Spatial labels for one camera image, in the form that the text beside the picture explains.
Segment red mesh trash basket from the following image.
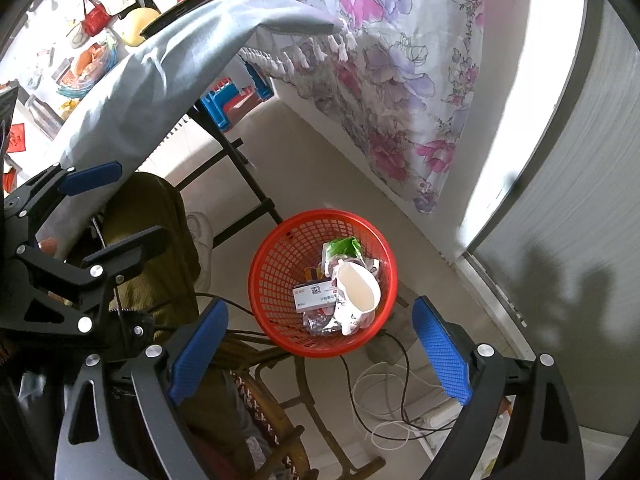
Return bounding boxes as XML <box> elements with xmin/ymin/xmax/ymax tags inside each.
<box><xmin>247</xmin><ymin>209</ymin><xmax>398</xmax><ymax>359</ymax></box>

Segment steel water bottle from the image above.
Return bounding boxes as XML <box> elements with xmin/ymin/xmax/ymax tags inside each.
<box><xmin>26</xmin><ymin>96</ymin><xmax>63</xmax><ymax>140</ymax></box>

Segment red fu diamond poster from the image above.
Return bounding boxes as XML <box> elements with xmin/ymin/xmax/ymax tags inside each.
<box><xmin>6</xmin><ymin>124</ymin><xmax>26</xmax><ymax>153</ymax></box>

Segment light blue tablecloth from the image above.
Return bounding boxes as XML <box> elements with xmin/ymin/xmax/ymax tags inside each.
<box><xmin>50</xmin><ymin>0</ymin><xmax>343</xmax><ymax>178</ymax></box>

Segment white medicine box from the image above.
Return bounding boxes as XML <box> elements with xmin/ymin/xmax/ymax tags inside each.
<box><xmin>292</xmin><ymin>281</ymin><xmax>336</xmax><ymax>313</ymax></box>

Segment large orange fruit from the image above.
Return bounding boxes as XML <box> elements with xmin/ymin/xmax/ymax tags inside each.
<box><xmin>73</xmin><ymin>50</ymin><xmax>93</xmax><ymax>76</ymax></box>

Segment blue glass fruit bowl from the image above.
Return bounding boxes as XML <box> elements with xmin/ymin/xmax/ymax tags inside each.
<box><xmin>56</xmin><ymin>42</ymin><xmax>117</xmax><ymax>99</ymax></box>

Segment red tote bag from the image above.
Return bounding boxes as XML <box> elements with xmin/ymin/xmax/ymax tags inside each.
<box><xmin>81</xmin><ymin>0</ymin><xmax>112</xmax><ymax>37</ymax></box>

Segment blue plastic stool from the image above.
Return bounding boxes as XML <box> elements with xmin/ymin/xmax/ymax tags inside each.
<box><xmin>201</xmin><ymin>58</ymin><xmax>274</xmax><ymax>132</ymax></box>

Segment yellow pomelo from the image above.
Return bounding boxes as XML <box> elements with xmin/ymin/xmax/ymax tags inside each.
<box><xmin>116</xmin><ymin>8</ymin><xmax>160</xmax><ymax>47</ymax></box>

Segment brown cardboard book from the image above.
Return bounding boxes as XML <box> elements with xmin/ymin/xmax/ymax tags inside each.
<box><xmin>140</xmin><ymin>0</ymin><xmax>213</xmax><ymax>40</ymax></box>

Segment floral plastic-wrapped mattress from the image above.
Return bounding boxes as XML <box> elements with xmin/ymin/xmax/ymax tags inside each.
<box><xmin>267</xmin><ymin>0</ymin><xmax>484</xmax><ymax>214</ymax></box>

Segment white power cable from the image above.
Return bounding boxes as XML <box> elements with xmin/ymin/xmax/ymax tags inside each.
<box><xmin>349</xmin><ymin>358</ymin><xmax>469</xmax><ymax>451</ymax></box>

